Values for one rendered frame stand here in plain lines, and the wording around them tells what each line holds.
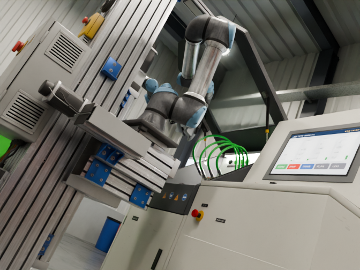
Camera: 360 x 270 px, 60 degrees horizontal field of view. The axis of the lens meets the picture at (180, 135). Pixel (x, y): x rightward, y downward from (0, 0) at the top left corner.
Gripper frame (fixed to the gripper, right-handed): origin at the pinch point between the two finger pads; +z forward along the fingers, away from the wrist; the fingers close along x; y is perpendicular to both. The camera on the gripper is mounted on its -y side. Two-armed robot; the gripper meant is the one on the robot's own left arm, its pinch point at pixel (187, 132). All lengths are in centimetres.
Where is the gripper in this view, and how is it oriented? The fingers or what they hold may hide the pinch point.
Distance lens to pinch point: 201.9
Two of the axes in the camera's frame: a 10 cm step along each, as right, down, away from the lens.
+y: -8.3, 2.0, -5.2
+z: 3.7, 9.0, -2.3
